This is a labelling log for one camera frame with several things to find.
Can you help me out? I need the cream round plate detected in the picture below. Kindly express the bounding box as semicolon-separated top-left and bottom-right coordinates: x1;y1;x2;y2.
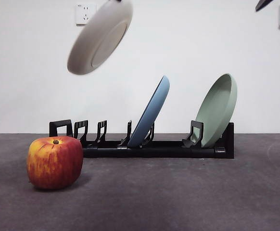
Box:
66;0;134;76

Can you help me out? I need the red yellow apple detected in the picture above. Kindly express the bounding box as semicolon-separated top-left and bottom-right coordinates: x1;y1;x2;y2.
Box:
26;136;84;190

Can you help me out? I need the green round plate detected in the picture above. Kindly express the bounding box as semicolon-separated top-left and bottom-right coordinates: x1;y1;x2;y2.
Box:
193;73;238;148

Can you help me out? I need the blue round plate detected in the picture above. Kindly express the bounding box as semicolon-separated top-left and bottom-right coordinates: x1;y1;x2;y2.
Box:
127;75;171;148

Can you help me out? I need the black plate rack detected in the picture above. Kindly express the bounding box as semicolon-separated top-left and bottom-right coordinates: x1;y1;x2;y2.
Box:
49;119;235;159

